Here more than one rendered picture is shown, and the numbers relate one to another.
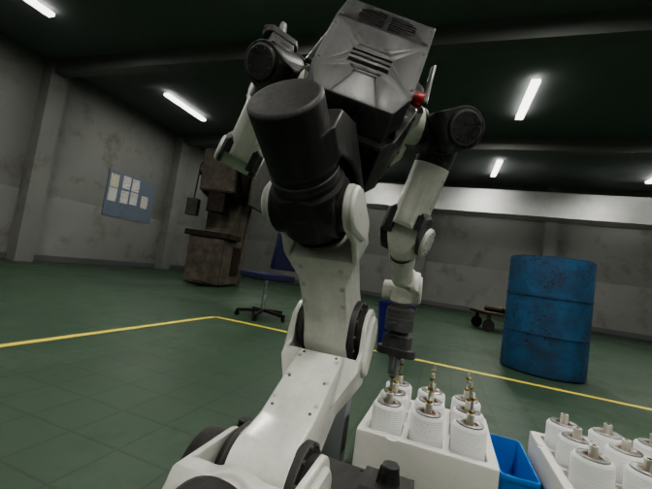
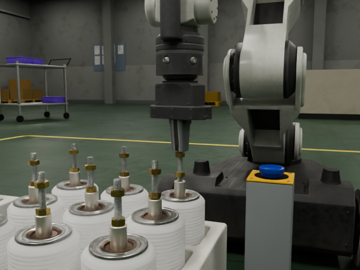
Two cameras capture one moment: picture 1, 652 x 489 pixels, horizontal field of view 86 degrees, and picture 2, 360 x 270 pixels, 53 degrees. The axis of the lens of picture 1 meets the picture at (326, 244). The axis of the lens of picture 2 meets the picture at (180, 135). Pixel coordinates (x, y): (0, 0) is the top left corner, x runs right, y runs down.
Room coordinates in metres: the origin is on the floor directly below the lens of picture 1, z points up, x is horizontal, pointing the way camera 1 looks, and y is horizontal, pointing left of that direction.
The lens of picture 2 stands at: (1.80, -0.27, 0.45)
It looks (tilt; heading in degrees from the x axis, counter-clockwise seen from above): 7 degrees down; 179
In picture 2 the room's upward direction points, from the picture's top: straight up
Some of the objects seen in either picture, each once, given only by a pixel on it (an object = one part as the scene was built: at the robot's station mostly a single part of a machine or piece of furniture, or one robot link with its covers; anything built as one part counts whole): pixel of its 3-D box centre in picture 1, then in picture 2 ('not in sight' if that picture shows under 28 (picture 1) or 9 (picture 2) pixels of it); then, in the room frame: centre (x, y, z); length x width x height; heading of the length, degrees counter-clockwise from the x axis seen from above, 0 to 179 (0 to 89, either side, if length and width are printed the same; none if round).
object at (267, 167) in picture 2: not in sight; (271, 172); (1.23, -0.12, 0.32); 0.04 x 0.04 x 0.02
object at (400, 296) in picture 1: (400, 299); (182, 19); (1.15, -0.26, 0.57); 0.11 x 0.11 x 0.11; 71
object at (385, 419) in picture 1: (385, 432); (179, 241); (1.13, -0.27, 0.16); 0.10 x 0.10 x 0.18
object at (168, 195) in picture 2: (389, 402); (179, 195); (1.13, -0.27, 0.25); 0.08 x 0.08 x 0.01
